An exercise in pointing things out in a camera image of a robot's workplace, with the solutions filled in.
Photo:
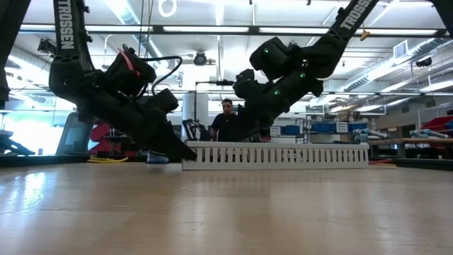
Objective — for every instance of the person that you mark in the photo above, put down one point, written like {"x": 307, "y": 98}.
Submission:
{"x": 224, "y": 125}

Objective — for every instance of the shelf with blue bins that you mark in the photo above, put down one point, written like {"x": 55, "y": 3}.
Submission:
{"x": 332, "y": 127}

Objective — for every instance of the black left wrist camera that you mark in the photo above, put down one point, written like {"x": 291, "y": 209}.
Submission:
{"x": 131, "y": 78}

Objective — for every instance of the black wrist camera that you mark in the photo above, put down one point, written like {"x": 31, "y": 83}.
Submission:
{"x": 131, "y": 78}
{"x": 272, "y": 56}

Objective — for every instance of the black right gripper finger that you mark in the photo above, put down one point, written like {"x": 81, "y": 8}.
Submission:
{"x": 255, "y": 117}

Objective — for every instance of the yellow hanging plug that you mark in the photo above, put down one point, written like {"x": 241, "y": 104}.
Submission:
{"x": 365, "y": 35}

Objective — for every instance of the black dome ceiling camera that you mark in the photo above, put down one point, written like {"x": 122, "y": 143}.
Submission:
{"x": 200, "y": 59}

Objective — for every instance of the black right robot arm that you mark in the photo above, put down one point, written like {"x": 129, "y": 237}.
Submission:
{"x": 332, "y": 42}

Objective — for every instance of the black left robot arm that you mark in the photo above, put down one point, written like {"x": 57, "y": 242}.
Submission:
{"x": 67, "y": 63}

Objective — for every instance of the black overhead camera rig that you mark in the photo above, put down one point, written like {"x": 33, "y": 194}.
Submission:
{"x": 223, "y": 83}

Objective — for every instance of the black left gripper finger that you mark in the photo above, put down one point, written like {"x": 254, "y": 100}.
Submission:
{"x": 170, "y": 141}

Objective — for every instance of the black background robot arm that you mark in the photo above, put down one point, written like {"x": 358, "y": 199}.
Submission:
{"x": 193, "y": 127}

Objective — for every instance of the black mounted camera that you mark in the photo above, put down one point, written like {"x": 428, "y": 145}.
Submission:
{"x": 46, "y": 46}

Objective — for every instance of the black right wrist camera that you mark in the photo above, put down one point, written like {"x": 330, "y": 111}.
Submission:
{"x": 272, "y": 56}

